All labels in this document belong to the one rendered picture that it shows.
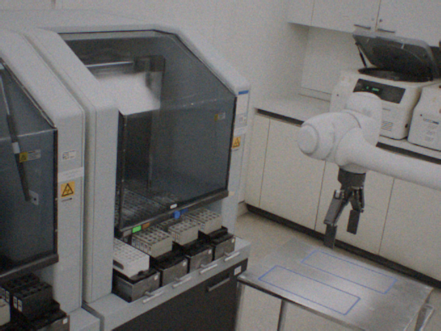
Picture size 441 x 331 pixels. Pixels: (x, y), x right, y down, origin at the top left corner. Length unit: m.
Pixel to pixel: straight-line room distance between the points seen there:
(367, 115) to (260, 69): 2.97
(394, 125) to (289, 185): 0.96
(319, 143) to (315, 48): 3.54
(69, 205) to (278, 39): 3.00
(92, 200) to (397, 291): 1.15
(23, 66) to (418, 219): 2.85
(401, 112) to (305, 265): 1.84
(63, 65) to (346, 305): 1.25
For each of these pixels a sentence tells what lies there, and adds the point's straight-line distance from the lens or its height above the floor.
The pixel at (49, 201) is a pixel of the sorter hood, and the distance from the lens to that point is 1.85.
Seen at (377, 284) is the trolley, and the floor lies 0.82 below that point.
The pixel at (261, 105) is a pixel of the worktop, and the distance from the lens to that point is 4.48.
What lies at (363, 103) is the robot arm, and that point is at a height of 1.60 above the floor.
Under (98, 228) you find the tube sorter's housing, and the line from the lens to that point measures 2.04.
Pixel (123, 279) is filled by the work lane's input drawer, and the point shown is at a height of 0.80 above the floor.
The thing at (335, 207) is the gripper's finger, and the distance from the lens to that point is 1.62.
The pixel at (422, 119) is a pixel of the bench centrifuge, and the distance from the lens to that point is 3.93.
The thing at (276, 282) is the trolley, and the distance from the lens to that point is 2.21.
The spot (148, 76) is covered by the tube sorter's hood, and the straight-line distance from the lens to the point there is 2.20.
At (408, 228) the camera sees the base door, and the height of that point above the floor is 0.35.
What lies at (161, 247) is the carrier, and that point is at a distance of 2.29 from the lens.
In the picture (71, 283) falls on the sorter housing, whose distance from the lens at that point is 2.06.
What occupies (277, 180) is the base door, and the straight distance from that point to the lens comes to 4.53.
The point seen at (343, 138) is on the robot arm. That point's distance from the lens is 1.43.
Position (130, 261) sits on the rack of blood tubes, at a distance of 2.16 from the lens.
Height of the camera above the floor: 1.91
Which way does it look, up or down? 19 degrees down
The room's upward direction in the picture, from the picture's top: 6 degrees clockwise
